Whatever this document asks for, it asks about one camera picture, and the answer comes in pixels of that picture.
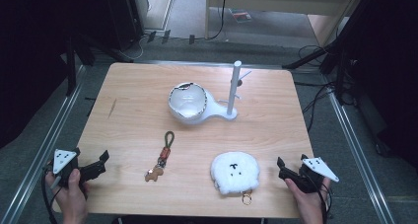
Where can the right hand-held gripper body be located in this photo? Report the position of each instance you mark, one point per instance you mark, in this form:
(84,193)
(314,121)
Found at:
(312,174)

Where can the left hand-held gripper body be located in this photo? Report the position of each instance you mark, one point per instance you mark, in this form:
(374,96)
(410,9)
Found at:
(67,166)

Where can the person's right hand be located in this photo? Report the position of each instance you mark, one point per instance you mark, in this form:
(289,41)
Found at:
(307,206)

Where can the person's left hand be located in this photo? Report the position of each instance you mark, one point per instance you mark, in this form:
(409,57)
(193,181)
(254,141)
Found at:
(70,201)

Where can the white fluffy pouch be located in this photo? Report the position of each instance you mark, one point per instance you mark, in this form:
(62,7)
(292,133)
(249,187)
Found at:
(235,173)

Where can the black metal stand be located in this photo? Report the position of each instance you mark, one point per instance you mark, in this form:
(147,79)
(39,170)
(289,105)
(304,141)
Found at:
(70,69)

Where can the white jewelry stand with bowl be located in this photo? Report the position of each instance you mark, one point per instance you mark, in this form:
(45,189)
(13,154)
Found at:
(189,104)

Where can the black tripod leg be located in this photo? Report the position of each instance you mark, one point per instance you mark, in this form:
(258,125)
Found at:
(309,57)

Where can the black cabinet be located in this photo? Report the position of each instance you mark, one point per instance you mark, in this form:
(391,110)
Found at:
(123,16)

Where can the book with red cover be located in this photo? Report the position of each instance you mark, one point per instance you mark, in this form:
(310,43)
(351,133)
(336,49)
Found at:
(241,15)

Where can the light wooden furniture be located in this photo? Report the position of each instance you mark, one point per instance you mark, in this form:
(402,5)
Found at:
(282,0)

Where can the aluminium floor rail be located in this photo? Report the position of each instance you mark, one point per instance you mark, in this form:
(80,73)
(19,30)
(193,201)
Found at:
(39,151)
(358,151)

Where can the black floor bracket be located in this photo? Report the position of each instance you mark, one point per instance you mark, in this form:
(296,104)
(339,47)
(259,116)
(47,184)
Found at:
(192,39)
(152,36)
(166,36)

